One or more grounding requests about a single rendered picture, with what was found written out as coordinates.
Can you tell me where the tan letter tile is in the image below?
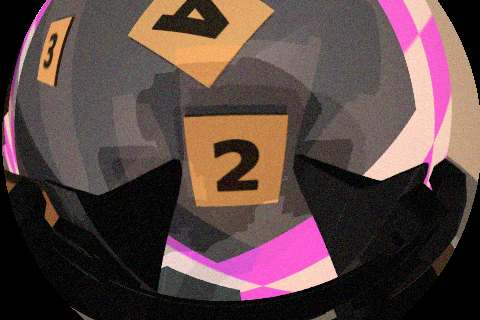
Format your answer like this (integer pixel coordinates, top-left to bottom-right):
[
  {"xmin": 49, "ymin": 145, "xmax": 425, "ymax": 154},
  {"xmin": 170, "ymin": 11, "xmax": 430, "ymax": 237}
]
[{"xmin": 184, "ymin": 113, "xmax": 288, "ymax": 207}]

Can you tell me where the orange square tile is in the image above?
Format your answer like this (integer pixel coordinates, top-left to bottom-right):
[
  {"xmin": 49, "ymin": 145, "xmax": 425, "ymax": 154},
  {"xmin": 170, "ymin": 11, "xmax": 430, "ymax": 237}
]
[
  {"xmin": 37, "ymin": 17, "xmax": 75, "ymax": 87},
  {"xmin": 128, "ymin": 0, "xmax": 275, "ymax": 88}
]

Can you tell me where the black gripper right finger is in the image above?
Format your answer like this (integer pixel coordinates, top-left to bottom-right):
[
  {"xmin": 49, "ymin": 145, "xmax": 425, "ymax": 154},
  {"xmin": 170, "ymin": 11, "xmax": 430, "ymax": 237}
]
[{"xmin": 293, "ymin": 155, "xmax": 429, "ymax": 277}]

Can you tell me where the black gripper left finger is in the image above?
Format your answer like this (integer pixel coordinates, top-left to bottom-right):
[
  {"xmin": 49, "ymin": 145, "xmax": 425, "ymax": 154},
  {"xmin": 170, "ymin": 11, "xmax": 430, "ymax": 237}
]
[{"xmin": 43, "ymin": 159, "xmax": 183, "ymax": 293}]

